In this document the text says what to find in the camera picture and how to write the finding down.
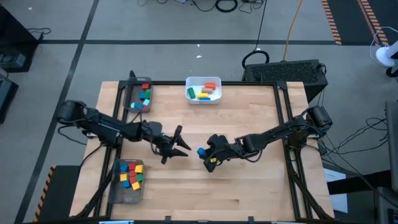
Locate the black cabinet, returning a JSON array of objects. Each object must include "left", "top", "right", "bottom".
[{"left": 0, "top": 6, "right": 40, "bottom": 74}]

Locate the black cable coil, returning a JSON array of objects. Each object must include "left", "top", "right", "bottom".
[{"left": 215, "top": 0, "right": 239, "bottom": 14}]

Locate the black computer tower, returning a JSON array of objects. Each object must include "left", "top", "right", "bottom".
[{"left": 242, "top": 59, "right": 329, "bottom": 103}]

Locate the white round device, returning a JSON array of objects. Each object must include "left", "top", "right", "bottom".
[{"left": 375, "top": 40, "right": 398, "bottom": 68}]

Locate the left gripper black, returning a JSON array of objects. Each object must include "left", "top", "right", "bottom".
[{"left": 145, "top": 121, "right": 192, "bottom": 165}]

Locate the black equipment case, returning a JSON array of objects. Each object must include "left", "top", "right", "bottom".
[{"left": 0, "top": 77, "right": 19, "bottom": 124}]

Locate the white plastic bin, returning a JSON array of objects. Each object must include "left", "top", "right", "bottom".
[{"left": 185, "top": 76, "right": 223, "bottom": 105}]

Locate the black mat yellow striped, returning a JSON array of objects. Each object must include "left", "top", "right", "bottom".
[{"left": 33, "top": 164, "right": 81, "bottom": 223}]

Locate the black hanging coiled cable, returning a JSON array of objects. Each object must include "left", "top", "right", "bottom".
[{"left": 241, "top": 0, "right": 270, "bottom": 70}]

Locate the grey cabinet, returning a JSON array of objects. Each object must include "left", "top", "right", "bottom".
[{"left": 385, "top": 100, "right": 398, "bottom": 192}]

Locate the yellow hanging cable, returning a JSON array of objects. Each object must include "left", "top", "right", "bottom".
[{"left": 282, "top": 0, "right": 304, "bottom": 62}]

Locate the grey translucent bin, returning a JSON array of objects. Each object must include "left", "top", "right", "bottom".
[
  {"left": 108, "top": 159, "right": 145, "bottom": 205},
  {"left": 123, "top": 77, "right": 154, "bottom": 114}
]

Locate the black mat orange striped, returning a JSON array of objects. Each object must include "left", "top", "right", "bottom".
[{"left": 322, "top": 0, "right": 398, "bottom": 46}]

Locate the white paper sheet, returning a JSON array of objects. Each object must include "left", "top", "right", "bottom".
[
  {"left": 323, "top": 167, "right": 346, "bottom": 183},
  {"left": 330, "top": 193, "right": 348, "bottom": 214}
]

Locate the black floor beam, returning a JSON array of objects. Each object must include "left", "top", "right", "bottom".
[{"left": 326, "top": 169, "right": 398, "bottom": 195}]

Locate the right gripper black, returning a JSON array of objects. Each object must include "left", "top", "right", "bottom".
[{"left": 201, "top": 134, "right": 239, "bottom": 173}]

